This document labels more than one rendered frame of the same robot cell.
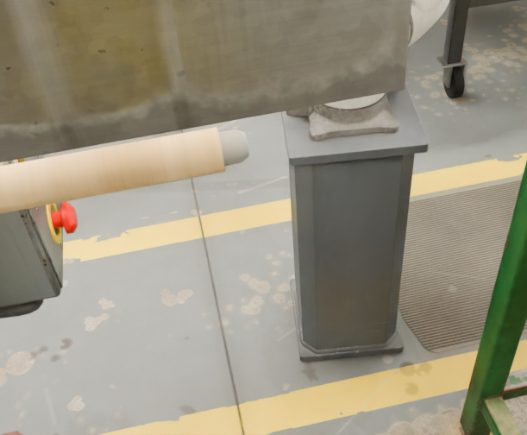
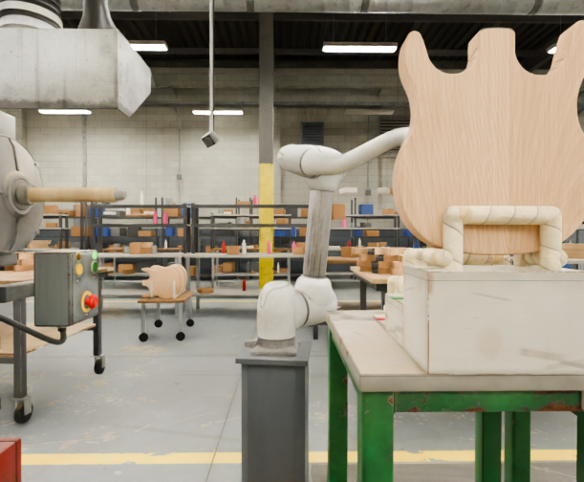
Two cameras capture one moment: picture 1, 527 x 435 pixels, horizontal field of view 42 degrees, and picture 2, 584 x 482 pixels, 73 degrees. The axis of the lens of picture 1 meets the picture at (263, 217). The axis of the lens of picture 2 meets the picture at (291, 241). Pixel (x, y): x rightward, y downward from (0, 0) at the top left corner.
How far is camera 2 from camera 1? 0.74 m
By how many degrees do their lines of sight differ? 44
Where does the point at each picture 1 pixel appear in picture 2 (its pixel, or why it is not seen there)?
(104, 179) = (74, 191)
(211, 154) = (109, 190)
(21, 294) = (54, 319)
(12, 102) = (29, 93)
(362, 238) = (275, 427)
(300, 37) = (92, 89)
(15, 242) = (61, 288)
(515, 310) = (336, 452)
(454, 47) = not seen: hidden behind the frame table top
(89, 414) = not seen: outside the picture
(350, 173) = (268, 376)
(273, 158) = not seen: hidden behind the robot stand
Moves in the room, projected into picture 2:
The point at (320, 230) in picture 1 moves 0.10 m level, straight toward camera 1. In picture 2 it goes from (251, 415) to (242, 427)
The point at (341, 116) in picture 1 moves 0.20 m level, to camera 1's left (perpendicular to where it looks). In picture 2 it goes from (267, 343) to (217, 341)
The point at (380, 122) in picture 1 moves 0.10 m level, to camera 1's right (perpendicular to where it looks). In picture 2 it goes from (287, 350) to (313, 351)
